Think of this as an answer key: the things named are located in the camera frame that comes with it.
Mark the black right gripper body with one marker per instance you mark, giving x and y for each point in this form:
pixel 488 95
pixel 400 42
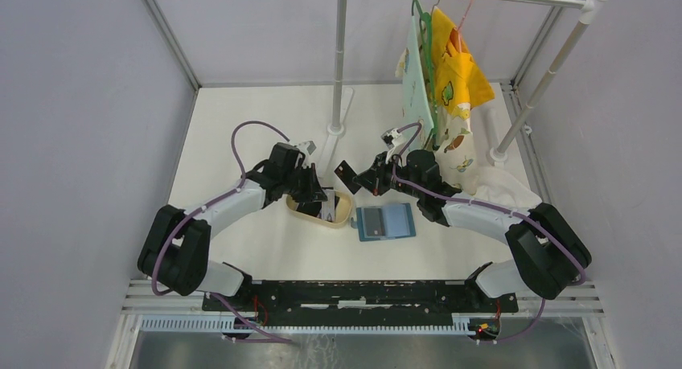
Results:
pixel 388 175

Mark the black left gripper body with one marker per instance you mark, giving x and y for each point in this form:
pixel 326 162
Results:
pixel 301 186

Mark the beige oval card tray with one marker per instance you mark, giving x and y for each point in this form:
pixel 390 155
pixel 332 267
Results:
pixel 333 213

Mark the grey credit card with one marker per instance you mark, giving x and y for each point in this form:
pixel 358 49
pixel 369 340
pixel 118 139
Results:
pixel 373 222

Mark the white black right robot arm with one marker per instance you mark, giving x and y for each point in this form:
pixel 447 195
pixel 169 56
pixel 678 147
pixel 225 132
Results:
pixel 547 256

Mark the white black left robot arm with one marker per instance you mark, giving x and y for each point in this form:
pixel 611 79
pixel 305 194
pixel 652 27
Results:
pixel 176 250

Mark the mint cartoon print cloth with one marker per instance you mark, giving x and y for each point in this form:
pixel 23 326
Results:
pixel 415 103

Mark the white cartoon print garment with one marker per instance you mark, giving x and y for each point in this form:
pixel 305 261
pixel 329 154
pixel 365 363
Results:
pixel 462 167

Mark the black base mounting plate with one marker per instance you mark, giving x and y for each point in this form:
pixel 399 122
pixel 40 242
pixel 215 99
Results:
pixel 366 303

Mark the yellow child shirt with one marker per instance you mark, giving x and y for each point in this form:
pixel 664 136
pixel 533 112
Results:
pixel 460 84

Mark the green clothes hanger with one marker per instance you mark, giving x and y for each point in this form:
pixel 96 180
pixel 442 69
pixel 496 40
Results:
pixel 425 40

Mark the silver white clothes rack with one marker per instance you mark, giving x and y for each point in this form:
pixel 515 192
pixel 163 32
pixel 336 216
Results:
pixel 497 155

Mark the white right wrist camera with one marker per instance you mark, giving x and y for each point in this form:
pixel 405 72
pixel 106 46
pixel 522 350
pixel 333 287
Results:
pixel 394 139

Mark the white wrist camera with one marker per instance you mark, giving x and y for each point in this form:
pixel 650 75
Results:
pixel 394 139
pixel 306 147

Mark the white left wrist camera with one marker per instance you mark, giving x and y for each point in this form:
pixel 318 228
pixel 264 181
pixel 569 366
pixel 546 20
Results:
pixel 306 147

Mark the white slotted cable duct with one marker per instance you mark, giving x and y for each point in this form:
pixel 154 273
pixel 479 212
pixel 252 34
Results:
pixel 231 325

